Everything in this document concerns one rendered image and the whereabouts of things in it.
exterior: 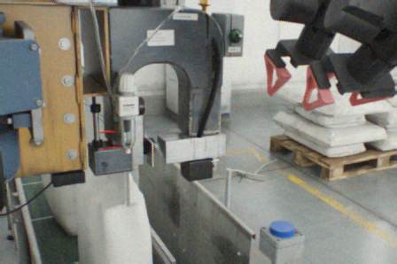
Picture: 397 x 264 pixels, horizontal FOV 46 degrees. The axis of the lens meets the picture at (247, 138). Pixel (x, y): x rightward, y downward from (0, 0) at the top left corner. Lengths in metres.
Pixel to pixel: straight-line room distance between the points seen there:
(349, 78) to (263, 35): 5.14
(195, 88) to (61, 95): 0.27
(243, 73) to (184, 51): 4.78
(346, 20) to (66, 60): 0.53
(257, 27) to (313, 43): 4.96
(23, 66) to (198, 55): 0.42
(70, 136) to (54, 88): 0.10
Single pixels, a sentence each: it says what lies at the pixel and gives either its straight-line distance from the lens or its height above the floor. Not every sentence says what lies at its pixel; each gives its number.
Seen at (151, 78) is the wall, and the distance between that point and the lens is 5.27.
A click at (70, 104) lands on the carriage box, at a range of 0.93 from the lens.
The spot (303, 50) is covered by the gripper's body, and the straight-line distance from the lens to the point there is 0.81.
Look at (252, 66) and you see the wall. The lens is 5.79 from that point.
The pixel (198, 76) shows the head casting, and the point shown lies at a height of 1.20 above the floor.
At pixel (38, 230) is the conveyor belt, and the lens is 2.16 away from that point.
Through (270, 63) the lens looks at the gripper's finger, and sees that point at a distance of 0.82.
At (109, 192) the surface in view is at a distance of 1.32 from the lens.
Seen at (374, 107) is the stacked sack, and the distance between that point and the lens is 3.75.
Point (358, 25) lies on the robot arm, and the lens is 0.61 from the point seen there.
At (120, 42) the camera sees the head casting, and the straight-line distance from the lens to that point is 0.92.
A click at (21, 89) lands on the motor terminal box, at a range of 0.66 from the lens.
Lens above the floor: 1.38
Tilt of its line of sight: 18 degrees down
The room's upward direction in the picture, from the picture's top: 3 degrees clockwise
